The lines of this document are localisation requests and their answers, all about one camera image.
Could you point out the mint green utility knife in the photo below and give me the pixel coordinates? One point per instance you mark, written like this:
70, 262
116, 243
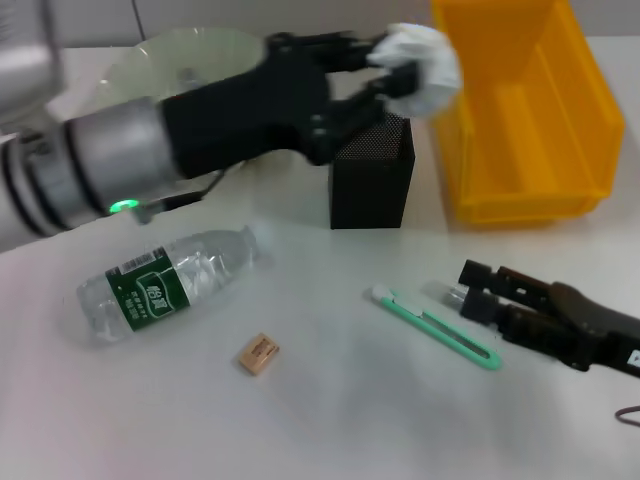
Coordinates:
440, 330

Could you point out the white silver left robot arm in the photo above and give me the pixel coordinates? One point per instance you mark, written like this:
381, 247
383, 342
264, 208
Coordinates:
100, 155

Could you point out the clear water bottle green label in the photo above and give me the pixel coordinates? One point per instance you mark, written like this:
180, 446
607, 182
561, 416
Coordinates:
200, 270

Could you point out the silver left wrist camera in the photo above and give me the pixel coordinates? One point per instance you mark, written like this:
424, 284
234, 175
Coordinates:
25, 75

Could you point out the small wooden block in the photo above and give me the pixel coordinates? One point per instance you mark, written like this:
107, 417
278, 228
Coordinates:
257, 354

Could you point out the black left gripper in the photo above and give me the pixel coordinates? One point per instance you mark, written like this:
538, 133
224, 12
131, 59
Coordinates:
250, 115

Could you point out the black mesh pen holder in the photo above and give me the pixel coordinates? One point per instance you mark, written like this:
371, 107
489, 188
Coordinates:
370, 195

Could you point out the yellow plastic storage bin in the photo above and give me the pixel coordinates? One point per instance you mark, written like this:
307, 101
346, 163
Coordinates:
540, 140

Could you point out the grey pen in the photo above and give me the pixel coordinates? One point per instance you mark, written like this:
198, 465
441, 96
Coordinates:
445, 295

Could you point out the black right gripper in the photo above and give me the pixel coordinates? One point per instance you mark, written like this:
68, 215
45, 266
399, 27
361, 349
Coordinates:
605, 335

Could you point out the white paper ball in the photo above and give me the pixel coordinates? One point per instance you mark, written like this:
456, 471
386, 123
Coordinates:
425, 65

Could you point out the wavy green glass fruit plate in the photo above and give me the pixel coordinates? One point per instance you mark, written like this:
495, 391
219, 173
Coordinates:
200, 55

